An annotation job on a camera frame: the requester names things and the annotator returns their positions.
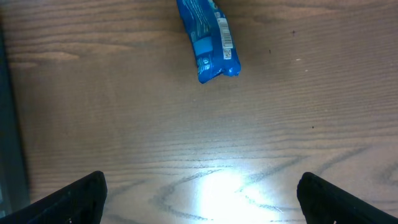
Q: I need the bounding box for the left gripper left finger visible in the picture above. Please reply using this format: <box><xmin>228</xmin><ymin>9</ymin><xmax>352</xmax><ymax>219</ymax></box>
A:
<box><xmin>1</xmin><ymin>171</ymin><xmax>108</xmax><ymax>224</ymax></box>

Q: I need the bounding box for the grey plastic mesh basket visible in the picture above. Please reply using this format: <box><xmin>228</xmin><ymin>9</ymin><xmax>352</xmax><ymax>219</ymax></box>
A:
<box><xmin>1</xmin><ymin>38</ymin><xmax>30</xmax><ymax>218</ymax></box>

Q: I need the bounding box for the blue snack packet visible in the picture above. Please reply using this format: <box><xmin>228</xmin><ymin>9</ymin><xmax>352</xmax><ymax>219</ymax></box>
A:
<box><xmin>177</xmin><ymin>0</ymin><xmax>241</xmax><ymax>83</ymax></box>

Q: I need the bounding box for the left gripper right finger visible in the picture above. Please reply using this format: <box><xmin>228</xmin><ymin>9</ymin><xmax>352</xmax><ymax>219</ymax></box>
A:
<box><xmin>297</xmin><ymin>172</ymin><xmax>397</xmax><ymax>224</ymax></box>

